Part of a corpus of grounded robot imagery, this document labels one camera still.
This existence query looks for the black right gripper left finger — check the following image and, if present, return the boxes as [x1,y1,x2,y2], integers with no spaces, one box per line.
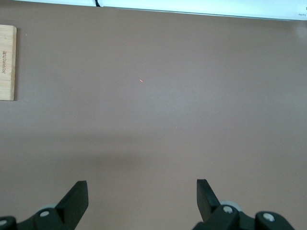
[0,180,90,230]

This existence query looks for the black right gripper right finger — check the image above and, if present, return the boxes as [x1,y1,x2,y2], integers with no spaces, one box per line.
[191,178,295,230]

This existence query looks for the bamboo cutting board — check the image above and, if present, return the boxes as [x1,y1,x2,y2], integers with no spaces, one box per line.
[0,24,18,102]

